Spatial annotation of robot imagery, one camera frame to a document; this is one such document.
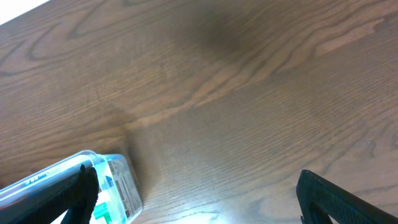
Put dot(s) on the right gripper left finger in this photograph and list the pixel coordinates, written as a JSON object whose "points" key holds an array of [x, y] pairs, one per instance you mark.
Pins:
{"points": [[74, 196]]}

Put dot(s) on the white blue Panadol box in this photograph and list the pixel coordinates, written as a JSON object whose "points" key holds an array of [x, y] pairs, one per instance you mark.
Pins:
{"points": [[101, 214]]}

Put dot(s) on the clear plastic container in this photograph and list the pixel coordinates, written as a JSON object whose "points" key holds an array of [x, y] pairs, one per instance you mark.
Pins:
{"points": [[116, 183]]}

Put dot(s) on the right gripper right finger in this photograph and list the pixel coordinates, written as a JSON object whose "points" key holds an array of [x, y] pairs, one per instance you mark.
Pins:
{"points": [[322, 202]]}

